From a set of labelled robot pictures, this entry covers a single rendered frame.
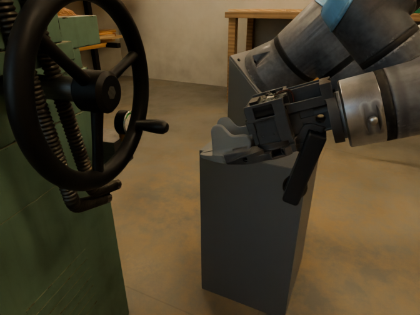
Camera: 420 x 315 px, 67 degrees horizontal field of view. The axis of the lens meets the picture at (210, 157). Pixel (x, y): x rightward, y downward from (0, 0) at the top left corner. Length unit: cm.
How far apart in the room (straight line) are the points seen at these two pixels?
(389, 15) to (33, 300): 79
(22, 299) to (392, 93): 70
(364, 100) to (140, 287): 104
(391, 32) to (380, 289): 101
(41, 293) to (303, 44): 78
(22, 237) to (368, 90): 61
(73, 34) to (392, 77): 58
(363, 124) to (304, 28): 43
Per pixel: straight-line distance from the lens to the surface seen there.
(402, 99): 42
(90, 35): 78
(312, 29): 80
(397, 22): 54
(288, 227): 92
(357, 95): 42
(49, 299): 80
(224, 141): 46
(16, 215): 66
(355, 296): 131
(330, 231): 156
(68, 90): 50
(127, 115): 79
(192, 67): 412
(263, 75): 83
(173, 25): 419
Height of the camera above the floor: 92
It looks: 26 degrees down
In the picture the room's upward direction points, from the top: straight up
